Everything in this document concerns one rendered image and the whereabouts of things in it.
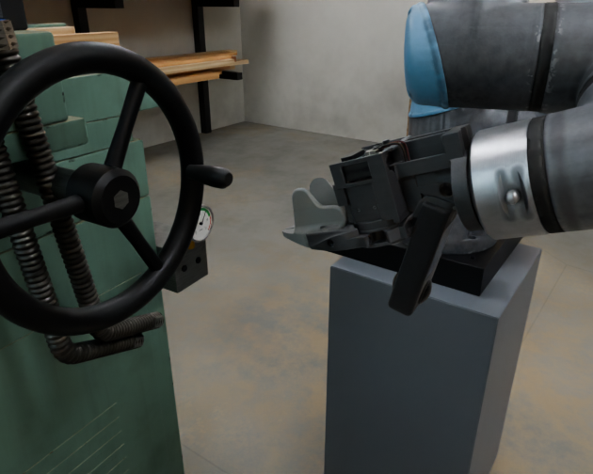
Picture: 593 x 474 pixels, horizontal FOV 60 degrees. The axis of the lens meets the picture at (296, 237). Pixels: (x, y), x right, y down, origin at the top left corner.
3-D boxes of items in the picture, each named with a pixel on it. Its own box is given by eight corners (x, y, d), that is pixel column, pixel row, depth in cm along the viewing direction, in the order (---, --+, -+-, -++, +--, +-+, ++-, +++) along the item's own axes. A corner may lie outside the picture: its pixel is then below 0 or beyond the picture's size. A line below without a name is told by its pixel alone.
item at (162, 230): (179, 294, 87) (174, 251, 83) (127, 276, 93) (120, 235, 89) (211, 274, 93) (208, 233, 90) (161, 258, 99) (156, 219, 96)
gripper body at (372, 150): (358, 148, 52) (479, 118, 44) (380, 228, 54) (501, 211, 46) (320, 167, 46) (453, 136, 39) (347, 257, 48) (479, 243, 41)
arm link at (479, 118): (412, 164, 100) (420, 69, 93) (507, 172, 94) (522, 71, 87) (395, 189, 87) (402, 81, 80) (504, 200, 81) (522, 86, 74)
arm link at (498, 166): (561, 211, 44) (542, 255, 37) (502, 218, 47) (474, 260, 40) (540, 108, 42) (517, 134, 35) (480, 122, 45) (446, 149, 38)
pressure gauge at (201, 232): (191, 259, 83) (186, 212, 80) (173, 253, 85) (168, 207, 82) (216, 244, 88) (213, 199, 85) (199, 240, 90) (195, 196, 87)
